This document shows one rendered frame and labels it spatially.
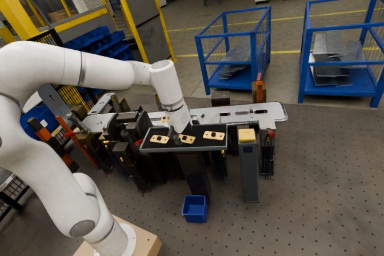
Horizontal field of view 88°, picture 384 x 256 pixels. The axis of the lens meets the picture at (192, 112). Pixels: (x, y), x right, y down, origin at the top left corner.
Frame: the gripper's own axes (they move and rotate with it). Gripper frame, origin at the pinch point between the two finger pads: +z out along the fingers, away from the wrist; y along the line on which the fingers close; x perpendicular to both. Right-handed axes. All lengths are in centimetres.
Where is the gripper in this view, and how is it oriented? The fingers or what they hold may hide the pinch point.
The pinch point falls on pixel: (183, 134)
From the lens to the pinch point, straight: 83.1
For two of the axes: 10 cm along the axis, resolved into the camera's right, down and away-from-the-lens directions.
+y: 4.1, -6.2, 6.7
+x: -8.9, -1.0, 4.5
